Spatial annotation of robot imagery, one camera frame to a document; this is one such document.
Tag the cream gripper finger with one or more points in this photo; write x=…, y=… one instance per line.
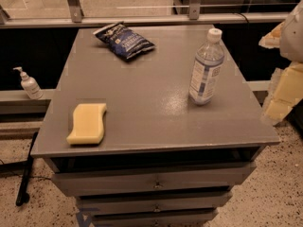
x=272, y=39
x=284, y=92

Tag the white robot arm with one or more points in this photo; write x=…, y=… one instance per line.
x=291, y=40

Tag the metal window frame rail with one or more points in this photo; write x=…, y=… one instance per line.
x=93, y=13

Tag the clear blue-label plastic bottle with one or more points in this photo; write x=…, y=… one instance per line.
x=206, y=68

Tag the white pump dispenser bottle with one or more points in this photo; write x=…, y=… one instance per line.
x=29, y=84

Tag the blue chip bag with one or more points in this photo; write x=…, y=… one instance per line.
x=123, y=42

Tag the yellow sponge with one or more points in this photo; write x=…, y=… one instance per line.
x=88, y=127

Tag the black floor stand leg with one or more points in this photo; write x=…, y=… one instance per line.
x=23, y=196

